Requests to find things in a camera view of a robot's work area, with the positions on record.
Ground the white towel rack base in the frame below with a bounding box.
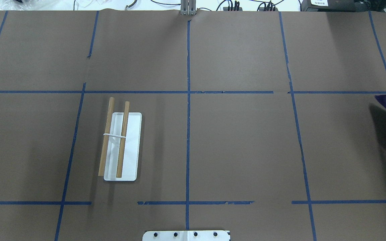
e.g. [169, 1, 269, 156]
[103, 112, 142, 181]

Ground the wooden rack bar outer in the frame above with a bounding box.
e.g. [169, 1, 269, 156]
[98, 97, 115, 176]

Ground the wooden rack bar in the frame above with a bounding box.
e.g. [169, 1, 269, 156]
[98, 97, 115, 176]
[116, 101, 130, 178]

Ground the wooden rack bar inner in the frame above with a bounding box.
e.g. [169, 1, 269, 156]
[116, 101, 130, 178]

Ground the black desktop computer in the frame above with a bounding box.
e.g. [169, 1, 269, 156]
[301, 0, 386, 12]

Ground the clear plastic bag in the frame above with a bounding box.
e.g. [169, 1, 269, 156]
[4, 0, 74, 11]

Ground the aluminium frame post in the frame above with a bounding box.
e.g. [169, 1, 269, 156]
[180, 0, 197, 16]

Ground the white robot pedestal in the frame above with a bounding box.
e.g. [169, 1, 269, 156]
[142, 230, 231, 241]

